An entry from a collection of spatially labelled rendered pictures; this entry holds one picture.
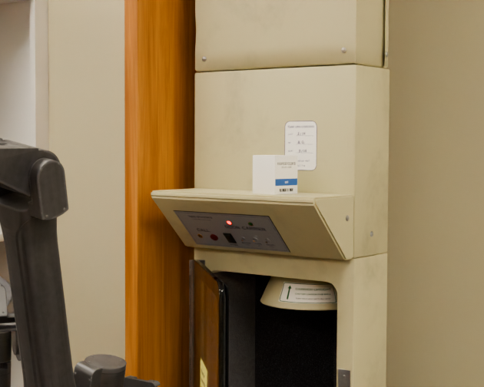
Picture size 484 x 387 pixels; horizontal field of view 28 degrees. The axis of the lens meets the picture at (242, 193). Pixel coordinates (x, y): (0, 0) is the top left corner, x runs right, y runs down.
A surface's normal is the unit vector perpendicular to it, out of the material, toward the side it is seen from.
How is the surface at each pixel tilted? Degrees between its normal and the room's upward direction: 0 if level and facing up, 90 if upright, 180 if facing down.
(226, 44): 90
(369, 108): 90
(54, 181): 99
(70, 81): 90
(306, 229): 135
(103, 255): 90
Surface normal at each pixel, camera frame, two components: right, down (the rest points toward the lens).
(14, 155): 0.76, 0.19
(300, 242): -0.42, 0.74
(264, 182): -0.74, 0.04
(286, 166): 0.67, 0.04
